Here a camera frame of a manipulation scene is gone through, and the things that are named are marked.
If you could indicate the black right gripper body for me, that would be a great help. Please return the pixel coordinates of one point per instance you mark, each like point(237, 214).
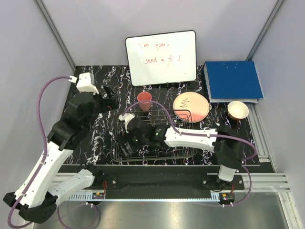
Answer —
point(135, 142)

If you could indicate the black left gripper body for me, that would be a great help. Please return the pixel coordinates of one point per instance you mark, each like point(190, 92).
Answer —
point(100, 104)

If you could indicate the pink plastic cup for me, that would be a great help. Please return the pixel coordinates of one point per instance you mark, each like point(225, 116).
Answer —
point(144, 99)

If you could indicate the pink and cream plate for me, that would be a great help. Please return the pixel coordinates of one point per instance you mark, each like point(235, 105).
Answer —
point(191, 107)

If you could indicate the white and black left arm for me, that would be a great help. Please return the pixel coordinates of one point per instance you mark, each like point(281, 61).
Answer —
point(36, 200)

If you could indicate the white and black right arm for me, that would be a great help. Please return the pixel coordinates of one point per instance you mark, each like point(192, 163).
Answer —
point(222, 142)

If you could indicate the small whiteboard with red writing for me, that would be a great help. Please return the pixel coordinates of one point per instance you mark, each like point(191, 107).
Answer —
point(162, 58)

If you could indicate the blue binder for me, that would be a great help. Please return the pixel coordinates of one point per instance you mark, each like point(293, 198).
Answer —
point(228, 81)

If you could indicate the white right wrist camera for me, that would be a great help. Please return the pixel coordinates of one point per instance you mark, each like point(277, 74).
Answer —
point(126, 118)

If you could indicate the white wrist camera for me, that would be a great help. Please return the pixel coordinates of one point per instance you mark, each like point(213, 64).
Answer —
point(126, 118)
point(84, 83)

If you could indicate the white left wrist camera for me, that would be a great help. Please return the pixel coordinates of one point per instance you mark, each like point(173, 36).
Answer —
point(84, 83)

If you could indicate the metal wire dish rack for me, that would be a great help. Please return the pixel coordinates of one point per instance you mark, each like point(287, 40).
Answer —
point(156, 118)

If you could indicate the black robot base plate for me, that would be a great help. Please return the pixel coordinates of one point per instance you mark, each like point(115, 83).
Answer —
point(163, 183)

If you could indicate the white cable duct strip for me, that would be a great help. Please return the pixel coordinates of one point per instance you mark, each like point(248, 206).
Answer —
point(87, 196)

